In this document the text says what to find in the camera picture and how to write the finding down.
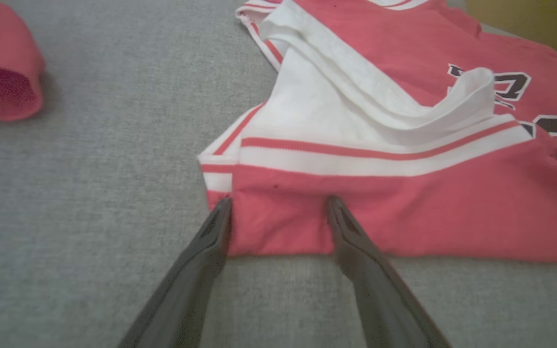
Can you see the red shorts with white stripe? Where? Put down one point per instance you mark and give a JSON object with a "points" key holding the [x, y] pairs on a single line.
{"points": [[3, 63]]}

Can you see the red jersey with white trim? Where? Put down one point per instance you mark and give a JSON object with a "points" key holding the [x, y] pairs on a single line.
{"points": [[452, 203]]}

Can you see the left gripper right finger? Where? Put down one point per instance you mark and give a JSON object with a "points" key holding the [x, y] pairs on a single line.
{"points": [[380, 299]]}

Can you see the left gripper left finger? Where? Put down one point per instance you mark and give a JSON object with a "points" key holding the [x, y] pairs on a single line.
{"points": [[186, 290]]}

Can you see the mustard yellow cushion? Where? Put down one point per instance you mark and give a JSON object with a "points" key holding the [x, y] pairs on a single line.
{"points": [[530, 19]]}

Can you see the grey fabric sofa seat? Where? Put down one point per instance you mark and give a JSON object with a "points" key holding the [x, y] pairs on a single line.
{"points": [[90, 193]]}

